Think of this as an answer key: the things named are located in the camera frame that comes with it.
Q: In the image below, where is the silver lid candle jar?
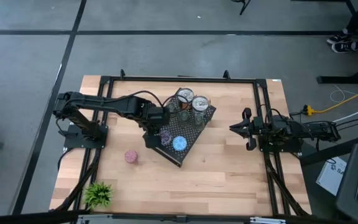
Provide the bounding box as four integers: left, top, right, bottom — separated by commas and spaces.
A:
191, 95, 210, 113

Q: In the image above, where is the dark grey laptop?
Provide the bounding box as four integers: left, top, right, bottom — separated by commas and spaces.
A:
335, 143, 358, 224

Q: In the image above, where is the black aluminium table frame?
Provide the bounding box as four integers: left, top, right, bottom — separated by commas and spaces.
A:
50, 68, 312, 217

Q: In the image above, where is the green artificial plant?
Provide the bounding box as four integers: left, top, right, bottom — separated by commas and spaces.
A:
83, 182, 114, 210

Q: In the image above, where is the red patterned candle tin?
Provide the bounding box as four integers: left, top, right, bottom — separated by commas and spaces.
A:
124, 149, 138, 164

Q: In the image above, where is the black desk bar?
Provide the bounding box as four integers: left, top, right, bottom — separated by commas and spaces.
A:
299, 138, 358, 167

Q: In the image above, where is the black perforated metal shelf riser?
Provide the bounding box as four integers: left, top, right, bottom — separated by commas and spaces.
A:
142, 87, 218, 168

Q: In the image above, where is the white printed carton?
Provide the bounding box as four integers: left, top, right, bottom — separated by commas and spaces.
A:
315, 156, 347, 197

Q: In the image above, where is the black stand leg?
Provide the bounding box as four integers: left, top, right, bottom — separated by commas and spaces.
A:
231, 0, 252, 16

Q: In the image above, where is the yellow power cable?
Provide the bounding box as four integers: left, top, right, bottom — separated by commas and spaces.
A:
302, 83, 358, 115

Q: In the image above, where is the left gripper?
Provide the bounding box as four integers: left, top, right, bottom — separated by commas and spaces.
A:
141, 104, 171, 149

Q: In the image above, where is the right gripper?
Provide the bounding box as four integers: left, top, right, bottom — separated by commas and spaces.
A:
229, 107, 263, 152

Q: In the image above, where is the black frame beam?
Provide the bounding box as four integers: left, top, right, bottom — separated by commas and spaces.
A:
0, 210, 358, 224

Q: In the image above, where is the silver metal bracket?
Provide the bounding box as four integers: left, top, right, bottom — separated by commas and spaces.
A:
249, 217, 287, 224
76, 213, 114, 224

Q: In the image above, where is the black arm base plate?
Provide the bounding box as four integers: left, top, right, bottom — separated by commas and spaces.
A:
63, 124, 108, 149
257, 136, 305, 154

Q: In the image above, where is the black desk foot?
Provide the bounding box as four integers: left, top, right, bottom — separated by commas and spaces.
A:
316, 58, 358, 85

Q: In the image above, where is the blue patterned candle tin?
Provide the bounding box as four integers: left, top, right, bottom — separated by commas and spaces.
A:
172, 136, 188, 152

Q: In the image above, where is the purple patterned candle tin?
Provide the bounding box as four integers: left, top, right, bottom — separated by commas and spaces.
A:
159, 130, 173, 146

